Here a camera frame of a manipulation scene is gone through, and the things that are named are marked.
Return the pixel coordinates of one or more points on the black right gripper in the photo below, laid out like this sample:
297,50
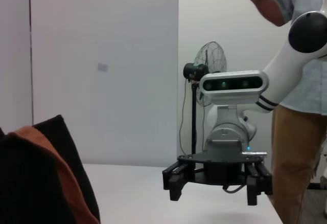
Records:
217,162

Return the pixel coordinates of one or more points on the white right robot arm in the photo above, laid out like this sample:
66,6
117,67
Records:
286,63

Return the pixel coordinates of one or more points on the bystander forearm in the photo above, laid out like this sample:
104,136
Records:
270,14

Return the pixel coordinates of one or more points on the tan trousers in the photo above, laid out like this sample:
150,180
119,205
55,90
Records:
288,157

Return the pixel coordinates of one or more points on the white background equipment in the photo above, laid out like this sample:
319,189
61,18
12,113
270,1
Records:
323,167

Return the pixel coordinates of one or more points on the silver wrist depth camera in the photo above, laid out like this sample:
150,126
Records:
232,84

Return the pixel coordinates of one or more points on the black pedestal fan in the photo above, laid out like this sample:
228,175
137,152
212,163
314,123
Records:
212,55

